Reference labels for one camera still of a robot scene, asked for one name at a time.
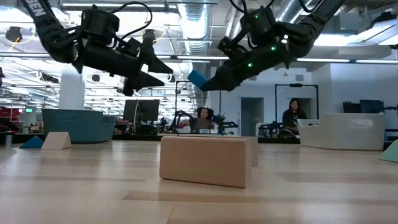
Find wooden triangular block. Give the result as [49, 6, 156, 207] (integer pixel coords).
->
[40, 131, 73, 151]

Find ceiling strip light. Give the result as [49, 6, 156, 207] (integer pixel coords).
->
[296, 57, 353, 63]
[155, 55, 229, 60]

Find clear plastic bin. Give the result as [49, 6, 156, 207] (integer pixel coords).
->
[297, 112, 387, 151]

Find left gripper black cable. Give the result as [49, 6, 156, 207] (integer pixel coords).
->
[110, 1, 154, 40]

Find silver ventilation duct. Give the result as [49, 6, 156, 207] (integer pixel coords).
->
[176, 0, 216, 55]

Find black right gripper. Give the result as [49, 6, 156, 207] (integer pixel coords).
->
[201, 42, 292, 93]

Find black metal frame stand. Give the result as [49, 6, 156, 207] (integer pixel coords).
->
[274, 83, 320, 126]
[174, 80, 200, 126]

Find teal plastic bin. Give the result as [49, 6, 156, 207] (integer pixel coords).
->
[41, 108, 118, 144]

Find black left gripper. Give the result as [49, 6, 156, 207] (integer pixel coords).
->
[72, 29, 174, 97]

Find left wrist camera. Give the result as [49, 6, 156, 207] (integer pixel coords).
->
[116, 37, 141, 57]

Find person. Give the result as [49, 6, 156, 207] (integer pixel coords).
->
[189, 106, 218, 134]
[282, 97, 308, 135]

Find white column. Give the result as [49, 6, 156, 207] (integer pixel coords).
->
[58, 67, 86, 111]

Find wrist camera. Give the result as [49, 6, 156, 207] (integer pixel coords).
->
[116, 37, 141, 57]
[216, 36, 241, 58]

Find black computer monitor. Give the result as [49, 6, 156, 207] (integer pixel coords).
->
[359, 99, 385, 114]
[123, 99, 160, 123]
[342, 101, 361, 114]

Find rectangular wooden block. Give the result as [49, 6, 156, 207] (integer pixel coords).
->
[159, 136, 253, 189]

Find dark blue triangular block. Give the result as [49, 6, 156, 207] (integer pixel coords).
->
[19, 135, 45, 149]

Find light blue block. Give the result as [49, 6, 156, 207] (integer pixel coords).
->
[379, 139, 398, 163]

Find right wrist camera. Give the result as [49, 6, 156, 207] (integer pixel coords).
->
[216, 36, 241, 58]

